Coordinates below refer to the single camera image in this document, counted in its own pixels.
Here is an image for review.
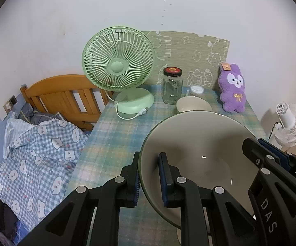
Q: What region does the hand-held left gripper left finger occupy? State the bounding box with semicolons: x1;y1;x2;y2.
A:
17;151;141;246

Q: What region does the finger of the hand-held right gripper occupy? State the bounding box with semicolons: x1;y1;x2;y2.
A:
242;138;279;171
258;138;296;176

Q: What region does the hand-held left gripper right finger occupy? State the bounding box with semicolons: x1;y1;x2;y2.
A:
158;152;257;246

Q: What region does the large cream floral bowl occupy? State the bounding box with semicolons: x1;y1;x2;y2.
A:
176;96;213;114

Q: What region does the white standing fan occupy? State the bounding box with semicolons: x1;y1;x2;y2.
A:
268;102;296;148

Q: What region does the plaid tablecloth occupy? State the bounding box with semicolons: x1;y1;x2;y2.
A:
66;83;266;246

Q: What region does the purple plush bunny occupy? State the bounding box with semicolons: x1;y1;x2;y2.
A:
218;63;247;114

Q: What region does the cotton swab box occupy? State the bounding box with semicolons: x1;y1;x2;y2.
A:
190;85;205;96

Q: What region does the glass jar with dark lid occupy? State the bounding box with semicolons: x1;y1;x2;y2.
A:
162;67;183;105

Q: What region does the blue checkered blanket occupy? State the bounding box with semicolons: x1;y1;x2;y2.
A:
0;118;89;232

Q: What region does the wooden bed headboard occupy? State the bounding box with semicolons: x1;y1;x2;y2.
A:
20;74;110;131

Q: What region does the grey striped cloth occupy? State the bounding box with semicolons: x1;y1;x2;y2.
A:
15;105;66;126

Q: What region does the green desk fan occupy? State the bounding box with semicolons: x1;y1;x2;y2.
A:
82;26;156;114

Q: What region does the dark cloth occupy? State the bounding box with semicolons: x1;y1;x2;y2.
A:
0;193;19;239

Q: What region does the black fan cable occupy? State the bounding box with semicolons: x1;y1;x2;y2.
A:
269;122;279;137

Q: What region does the white fan cord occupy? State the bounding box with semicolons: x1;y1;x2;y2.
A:
114;100;149;120

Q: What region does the green printed wall mat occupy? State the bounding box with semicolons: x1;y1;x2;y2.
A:
141;30;231;93

